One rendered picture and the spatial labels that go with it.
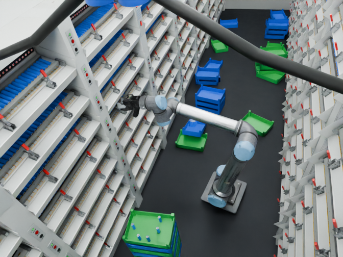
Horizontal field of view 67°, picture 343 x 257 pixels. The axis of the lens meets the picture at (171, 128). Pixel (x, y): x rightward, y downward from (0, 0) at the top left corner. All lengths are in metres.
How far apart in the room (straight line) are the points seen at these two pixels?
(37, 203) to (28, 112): 0.44
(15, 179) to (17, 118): 0.26
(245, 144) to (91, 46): 1.03
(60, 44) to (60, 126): 0.38
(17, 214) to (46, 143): 0.32
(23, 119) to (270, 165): 2.16
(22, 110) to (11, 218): 0.44
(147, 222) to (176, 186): 0.75
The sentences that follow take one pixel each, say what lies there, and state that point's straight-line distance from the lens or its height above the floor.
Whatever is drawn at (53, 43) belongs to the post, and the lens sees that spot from 1.37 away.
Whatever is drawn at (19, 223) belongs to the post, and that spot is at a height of 1.17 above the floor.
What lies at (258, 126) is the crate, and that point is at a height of 0.00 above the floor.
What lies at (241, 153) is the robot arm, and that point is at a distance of 1.61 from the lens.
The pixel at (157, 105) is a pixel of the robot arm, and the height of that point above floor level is 1.09.
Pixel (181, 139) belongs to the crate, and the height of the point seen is 0.00.
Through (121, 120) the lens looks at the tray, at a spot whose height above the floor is 0.93.
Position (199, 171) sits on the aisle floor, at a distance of 2.59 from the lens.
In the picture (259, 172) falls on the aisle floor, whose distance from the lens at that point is 2.63.
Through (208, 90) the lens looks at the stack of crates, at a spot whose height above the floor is 0.17.
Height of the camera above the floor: 2.15
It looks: 46 degrees down
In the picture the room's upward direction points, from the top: 10 degrees counter-clockwise
